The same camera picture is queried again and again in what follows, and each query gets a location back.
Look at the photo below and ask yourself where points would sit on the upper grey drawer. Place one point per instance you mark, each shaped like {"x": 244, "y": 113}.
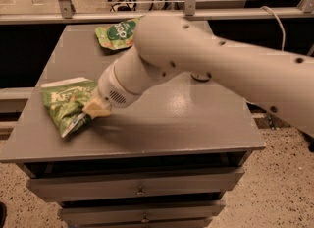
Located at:
{"x": 136, "y": 185}

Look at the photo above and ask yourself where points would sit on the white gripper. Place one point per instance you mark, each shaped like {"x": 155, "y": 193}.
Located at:
{"x": 113, "y": 89}

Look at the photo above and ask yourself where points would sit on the lower grey drawer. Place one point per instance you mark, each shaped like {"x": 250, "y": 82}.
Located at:
{"x": 145, "y": 213}

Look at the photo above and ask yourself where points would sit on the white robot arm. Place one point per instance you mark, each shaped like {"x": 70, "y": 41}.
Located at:
{"x": 282, "y": 83}

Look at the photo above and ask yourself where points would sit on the silver green soda can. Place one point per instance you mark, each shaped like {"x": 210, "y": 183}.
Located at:
{"x": 203, "y": 78}

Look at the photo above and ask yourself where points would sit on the grey drawer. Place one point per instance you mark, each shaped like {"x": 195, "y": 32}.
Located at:
{"x": 145, "y": 213}
{"x": 136, "y": 185}

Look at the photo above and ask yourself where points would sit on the grey drawer cabinet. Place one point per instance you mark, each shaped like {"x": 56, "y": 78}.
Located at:
{"x": 180, "y": 125}

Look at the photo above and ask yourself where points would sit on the green snack pouch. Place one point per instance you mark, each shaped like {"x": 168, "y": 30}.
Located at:
{"x": 117, "y": 36}

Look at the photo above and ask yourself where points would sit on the metal railing frame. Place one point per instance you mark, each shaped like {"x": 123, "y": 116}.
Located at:
{"x": 140, "y": 12}

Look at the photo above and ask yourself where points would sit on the green Kettle jalapeno chip bag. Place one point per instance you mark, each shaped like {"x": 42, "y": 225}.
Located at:
{"x": 64, "y": 101}

